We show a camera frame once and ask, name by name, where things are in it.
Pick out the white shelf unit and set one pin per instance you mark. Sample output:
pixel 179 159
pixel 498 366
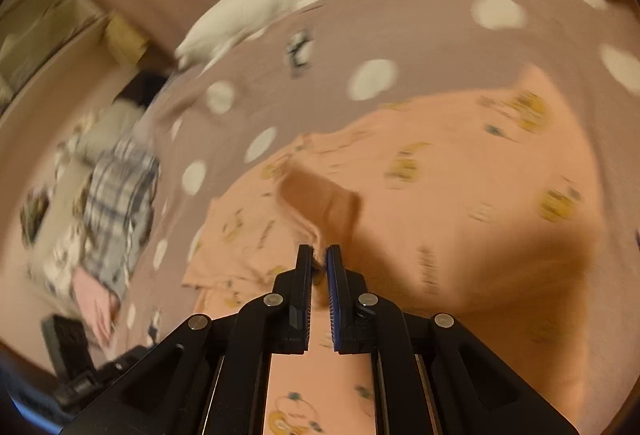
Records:
pixel 40 35

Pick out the white printed cloth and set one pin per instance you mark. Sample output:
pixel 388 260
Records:
pixel 65 260

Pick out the pink cloth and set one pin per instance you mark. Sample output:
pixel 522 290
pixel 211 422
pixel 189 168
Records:
pixel 95 305

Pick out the grey pillow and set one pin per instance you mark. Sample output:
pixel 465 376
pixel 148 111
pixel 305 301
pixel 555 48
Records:
pixel 112 130

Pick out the peach cartoon print garment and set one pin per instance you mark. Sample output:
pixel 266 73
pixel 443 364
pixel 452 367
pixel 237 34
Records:
pixel 450 215

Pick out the mauve polka dot blanket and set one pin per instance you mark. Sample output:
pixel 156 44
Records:
pixel 425 40

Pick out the dark cloth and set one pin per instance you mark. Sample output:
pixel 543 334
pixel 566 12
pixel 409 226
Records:
pixel 145 90

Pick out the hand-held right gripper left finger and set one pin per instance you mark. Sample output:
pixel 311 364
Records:
pixel 306 295

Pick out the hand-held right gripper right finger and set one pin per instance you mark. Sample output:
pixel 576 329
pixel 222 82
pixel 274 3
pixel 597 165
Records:
pixel 334 300

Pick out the blue plaid cloth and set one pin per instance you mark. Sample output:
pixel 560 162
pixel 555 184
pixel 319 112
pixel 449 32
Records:
pixel 120 205

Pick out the dark patterned cushion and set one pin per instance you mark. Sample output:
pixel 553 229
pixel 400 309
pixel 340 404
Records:
pixel 34 215

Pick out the yellow straw bundle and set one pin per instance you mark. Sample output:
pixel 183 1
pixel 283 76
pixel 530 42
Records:
pixel 125 37

